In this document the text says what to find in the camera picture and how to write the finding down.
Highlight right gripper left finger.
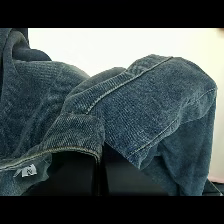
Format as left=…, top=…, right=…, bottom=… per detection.
left=22, top=150, right=101, bottom=197

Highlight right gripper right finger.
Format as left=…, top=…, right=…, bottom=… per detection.
left=100, top=142, right=169, bottom=197

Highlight blue denim jacket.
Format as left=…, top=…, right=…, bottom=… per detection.
left=0, top=28, right=219, bottom=197

